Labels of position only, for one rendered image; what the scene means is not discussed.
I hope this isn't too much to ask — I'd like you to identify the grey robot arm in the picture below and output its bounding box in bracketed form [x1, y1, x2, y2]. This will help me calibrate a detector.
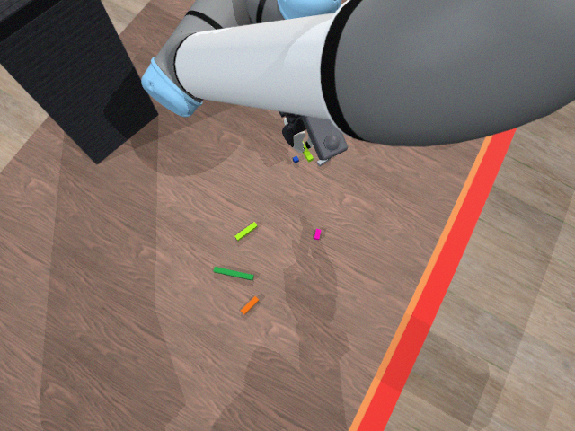
[141, 0, 575, 161]

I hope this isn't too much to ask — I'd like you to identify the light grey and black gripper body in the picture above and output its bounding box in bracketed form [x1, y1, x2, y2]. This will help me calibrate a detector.
[279, 111, 306, 133]

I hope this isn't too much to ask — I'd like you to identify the orange rod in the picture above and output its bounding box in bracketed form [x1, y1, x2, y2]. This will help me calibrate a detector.
[241, 296, 259, 314]

